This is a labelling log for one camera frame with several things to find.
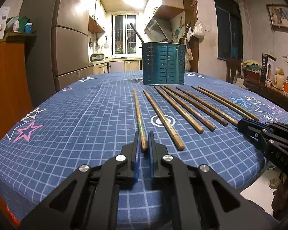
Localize dark window with frame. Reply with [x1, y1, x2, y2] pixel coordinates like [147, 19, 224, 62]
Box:
[214, 0, 243, 60]

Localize wooden chair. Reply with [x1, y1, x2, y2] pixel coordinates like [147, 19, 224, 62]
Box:
[226, 59, 242, 84]

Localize white plastic bag hanging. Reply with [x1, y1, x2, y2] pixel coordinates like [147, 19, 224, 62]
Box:
[192, 19, 205, 39]

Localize silver refrigerator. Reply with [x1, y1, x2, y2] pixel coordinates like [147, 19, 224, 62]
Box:
[20, 0, 93, 107]

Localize kitchen window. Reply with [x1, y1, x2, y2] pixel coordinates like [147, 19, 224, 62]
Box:
[112, 13, 139, 56]

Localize framed elephant picture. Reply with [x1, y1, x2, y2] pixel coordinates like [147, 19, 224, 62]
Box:
[266, 4, 288, 33]

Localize blue perforated utensil holder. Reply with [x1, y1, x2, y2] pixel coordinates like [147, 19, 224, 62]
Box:
[142, 42, 186, 85]

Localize wooden chopstick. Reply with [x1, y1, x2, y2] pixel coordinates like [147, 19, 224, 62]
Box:
[154, 87, 204, 134]
[133, 89, 148, 153]
[162, 86, 228, 126]
[198, 86, 260, 121]
[176, 87, 238, 126]
[143, 89, 185, 151]
[161, 86, 216, 131]
[191, 86, 251, 119]

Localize black product box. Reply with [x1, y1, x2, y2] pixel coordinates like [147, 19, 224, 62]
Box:
[260, 53, 276, 85]

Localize range hood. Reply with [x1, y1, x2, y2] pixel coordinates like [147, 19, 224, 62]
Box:
[144, 17, 173, 42]

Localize orange wooden cabinet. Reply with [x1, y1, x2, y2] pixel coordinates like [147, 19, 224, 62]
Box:
[0, 33, 36, 140]

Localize blue star-patterned tablecloth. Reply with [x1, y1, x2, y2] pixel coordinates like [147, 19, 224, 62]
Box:
[0, 70, 288, 230]

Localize dark wooden side table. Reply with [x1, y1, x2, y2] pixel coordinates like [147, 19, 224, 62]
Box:
[243, 78, 288, 112]

